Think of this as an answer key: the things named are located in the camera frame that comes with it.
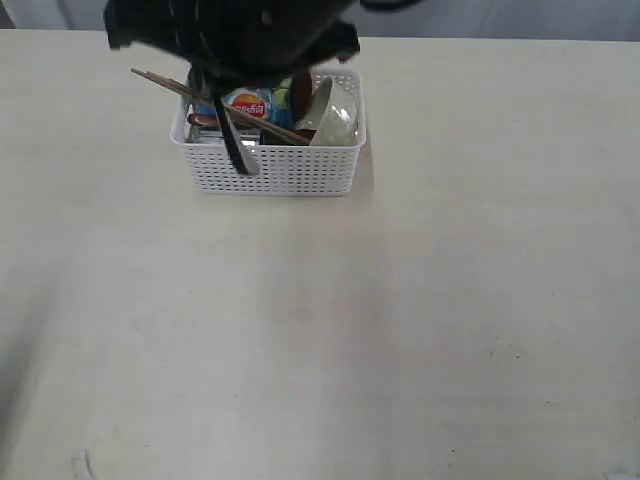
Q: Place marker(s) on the white perforated plastic basket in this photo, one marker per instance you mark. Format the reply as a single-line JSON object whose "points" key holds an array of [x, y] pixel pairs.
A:
{"points": [[284, 170]]}

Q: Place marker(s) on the dark brown round plate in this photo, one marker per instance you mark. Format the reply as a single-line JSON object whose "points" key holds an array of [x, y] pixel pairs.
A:
{"points": [[301, 93]]}

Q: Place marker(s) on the brown wooden chopstick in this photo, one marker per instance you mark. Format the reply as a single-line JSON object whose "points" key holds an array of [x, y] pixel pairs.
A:
{"points": [[280, 134], [165, 81]]}

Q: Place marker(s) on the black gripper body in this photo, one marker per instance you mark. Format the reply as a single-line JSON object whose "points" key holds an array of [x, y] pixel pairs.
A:
{"points": [[237, 42]]}

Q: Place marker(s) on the dark brown wooden spoon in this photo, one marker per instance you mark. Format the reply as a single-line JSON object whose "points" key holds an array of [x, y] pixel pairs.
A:
{"points": [[201, 123]]}

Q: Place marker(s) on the silver foil packet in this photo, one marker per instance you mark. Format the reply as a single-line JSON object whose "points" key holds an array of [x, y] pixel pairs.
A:
{"points": [[211, 136]]}

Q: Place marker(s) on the silver metal fork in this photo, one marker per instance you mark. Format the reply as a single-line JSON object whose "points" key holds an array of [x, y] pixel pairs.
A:
{"points": [[200, 88]]}

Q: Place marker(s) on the pale green ceramic bowl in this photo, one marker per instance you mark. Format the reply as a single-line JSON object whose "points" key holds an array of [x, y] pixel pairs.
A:
{"points": [[332, 115]]}

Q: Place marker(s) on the blue potato chips bag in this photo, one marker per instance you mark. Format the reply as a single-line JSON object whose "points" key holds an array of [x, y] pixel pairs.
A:
{"points": [[270, 104]]}

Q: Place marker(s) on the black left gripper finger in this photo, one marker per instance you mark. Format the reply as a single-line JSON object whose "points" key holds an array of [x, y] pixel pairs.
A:
{"points": [[232, 146]]}

